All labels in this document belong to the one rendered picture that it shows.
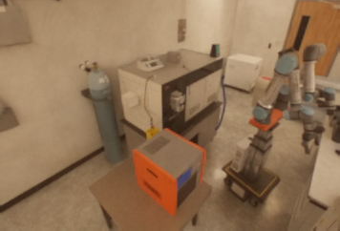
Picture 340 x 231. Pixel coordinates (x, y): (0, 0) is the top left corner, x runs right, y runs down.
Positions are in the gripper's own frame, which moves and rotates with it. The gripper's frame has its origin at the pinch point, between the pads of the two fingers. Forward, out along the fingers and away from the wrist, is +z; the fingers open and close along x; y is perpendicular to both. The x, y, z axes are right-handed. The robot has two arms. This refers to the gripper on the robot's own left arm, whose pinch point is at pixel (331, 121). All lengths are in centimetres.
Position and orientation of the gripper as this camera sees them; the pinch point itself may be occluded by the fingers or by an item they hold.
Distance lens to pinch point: 213.4
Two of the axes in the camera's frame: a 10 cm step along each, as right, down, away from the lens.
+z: 2.0, 9.7, 1.5
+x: 6.9, -2.5, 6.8
